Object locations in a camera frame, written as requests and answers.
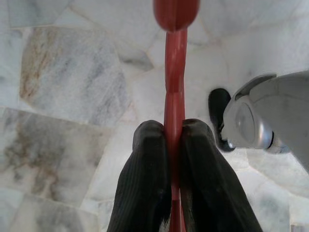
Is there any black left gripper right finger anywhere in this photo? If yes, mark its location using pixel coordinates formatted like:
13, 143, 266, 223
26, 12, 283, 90
179, 117, 263, 232

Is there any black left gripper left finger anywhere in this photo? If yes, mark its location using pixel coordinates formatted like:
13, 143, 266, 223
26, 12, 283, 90
106, 119, 172, 232

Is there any red plastic hanger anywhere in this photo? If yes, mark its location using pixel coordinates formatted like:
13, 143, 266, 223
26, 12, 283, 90
152, 0, 201, 232

